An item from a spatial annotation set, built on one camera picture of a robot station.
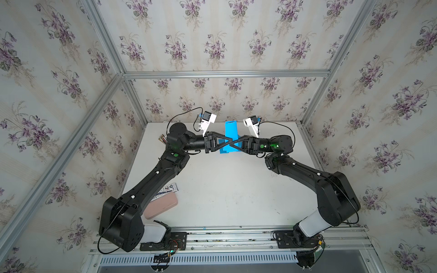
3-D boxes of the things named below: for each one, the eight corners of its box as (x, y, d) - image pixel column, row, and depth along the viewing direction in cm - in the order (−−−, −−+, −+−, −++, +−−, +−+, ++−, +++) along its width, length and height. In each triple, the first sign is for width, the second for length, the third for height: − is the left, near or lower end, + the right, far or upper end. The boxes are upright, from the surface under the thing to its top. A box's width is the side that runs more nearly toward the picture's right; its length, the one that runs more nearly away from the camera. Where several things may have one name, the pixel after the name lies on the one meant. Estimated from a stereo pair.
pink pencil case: (146, 220, 81) (144, 218, 79) (143, 207, 85) (141, 204, 83) (179, 203, 86) (178, 201, 84) (175, 191, 90) (174, 189, 88)
